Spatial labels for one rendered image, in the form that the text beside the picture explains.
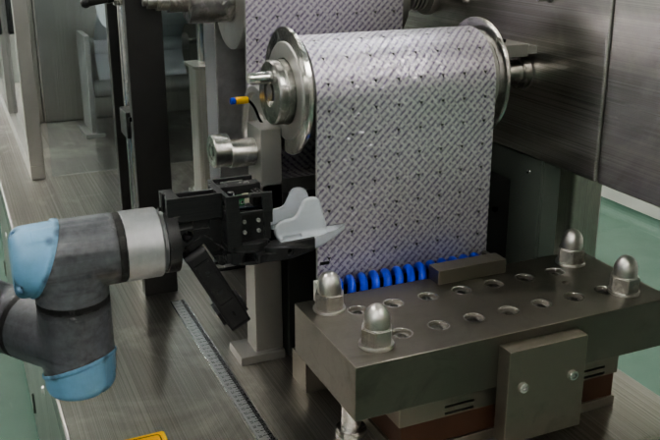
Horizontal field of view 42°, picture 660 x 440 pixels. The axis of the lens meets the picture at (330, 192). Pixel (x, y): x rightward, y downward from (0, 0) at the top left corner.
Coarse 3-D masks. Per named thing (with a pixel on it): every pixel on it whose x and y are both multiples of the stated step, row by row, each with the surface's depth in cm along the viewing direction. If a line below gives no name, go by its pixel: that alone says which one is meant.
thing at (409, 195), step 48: (336, 144) 97; (384, 144) 100; (432, 144) 103; (480, 144) 105; (336, 192) 99; (384, 192) 102; (432, 192) 104; (480, 192) 107; (336, 240) 101; (384, 240) 104; (432, 240) 106; (480, 240) 110
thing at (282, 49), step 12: (276, 48) 100; (288, 48) 97; (492, 48) 105; (288, 60) 97; (300, 72) 95; (300, 84) 95; (300, 96) 95; (300, 108) 96; (300, 120) 96; (288, 132) 100; (312, 132) 98
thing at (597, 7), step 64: (448, 0) 127; (512, 0) 113; (576, 0) 102; (640, 0) 92; (576, 64) 103; (640, 64) 93; (512, 128) 116; (576, 128) 104; (640, 128) 94; (640, 192) 96
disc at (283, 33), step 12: (276, 36) 100; (288, 36) 97; (300, 48) 94; (300, 60) 94; (312, 84) 93; (312, 96) 93; (312, 108) 94; (312, 120) 94; (300, 132) 97; (288, 144) 101; (300, 144) 98
